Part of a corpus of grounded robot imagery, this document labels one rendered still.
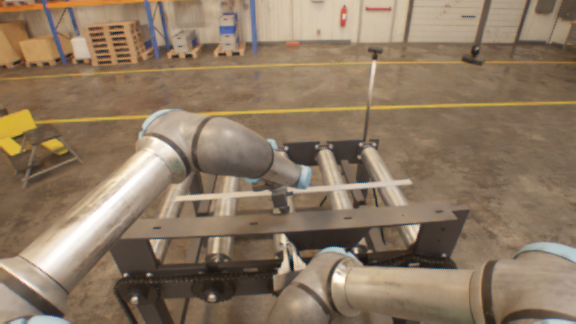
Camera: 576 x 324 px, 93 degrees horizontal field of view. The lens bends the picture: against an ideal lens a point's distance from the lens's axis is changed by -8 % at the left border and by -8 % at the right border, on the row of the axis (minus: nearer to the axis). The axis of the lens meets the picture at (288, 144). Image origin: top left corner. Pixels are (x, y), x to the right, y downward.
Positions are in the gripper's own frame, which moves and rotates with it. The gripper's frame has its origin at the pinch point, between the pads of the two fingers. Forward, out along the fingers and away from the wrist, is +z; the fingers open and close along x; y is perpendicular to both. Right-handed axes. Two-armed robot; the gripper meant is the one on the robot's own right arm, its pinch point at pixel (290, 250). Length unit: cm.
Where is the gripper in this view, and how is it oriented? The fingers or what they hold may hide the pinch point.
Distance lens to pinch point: 108.3
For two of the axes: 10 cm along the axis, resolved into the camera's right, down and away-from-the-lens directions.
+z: -1.3, -6.9, 7.1
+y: -2.4, -6.7, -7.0
